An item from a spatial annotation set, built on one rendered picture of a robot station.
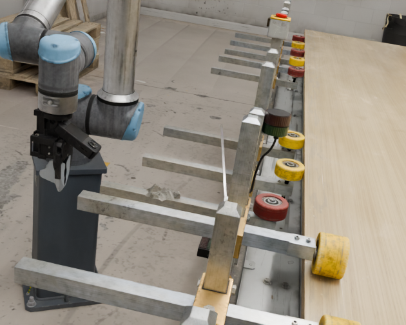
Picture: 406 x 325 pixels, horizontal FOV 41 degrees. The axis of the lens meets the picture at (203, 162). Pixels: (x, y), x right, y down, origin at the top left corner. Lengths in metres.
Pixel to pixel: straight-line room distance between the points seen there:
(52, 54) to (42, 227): 1.02
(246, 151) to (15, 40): 0.67
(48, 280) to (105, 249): 1.80
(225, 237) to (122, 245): 1.94
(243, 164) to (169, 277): 1.56
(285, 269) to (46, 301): 1.10
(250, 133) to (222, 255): 0.27
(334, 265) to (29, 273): 0.53
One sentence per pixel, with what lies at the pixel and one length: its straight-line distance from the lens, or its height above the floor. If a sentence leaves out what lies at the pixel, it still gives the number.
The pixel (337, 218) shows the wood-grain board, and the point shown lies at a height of 0.90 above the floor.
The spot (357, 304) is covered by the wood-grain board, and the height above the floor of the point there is 0.90.
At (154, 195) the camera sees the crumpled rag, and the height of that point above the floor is 0.87.
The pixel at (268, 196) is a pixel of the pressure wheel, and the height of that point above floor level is 0.91.
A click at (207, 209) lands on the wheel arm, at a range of 1.30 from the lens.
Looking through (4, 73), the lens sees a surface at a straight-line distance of 4.81.
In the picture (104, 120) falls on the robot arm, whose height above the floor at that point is 0.79.
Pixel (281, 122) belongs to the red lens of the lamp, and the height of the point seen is 1.10.
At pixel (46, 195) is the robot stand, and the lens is 2.07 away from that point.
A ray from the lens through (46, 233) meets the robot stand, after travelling 2.15.
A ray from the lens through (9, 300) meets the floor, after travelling 2.37.
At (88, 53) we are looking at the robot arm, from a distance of 1.36.
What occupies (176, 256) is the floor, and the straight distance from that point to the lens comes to 2.66.
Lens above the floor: 1.47
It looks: 23 degrees down
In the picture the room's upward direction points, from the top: 9 degrees clockwise
